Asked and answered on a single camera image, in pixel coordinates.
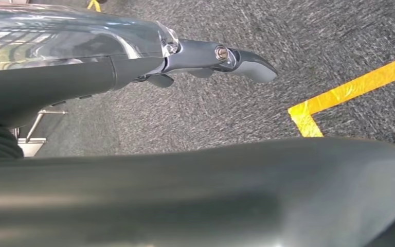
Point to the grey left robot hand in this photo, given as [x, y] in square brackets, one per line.
[64, 41]

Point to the yellow floor tape square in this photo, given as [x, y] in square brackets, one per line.
[94, 5]

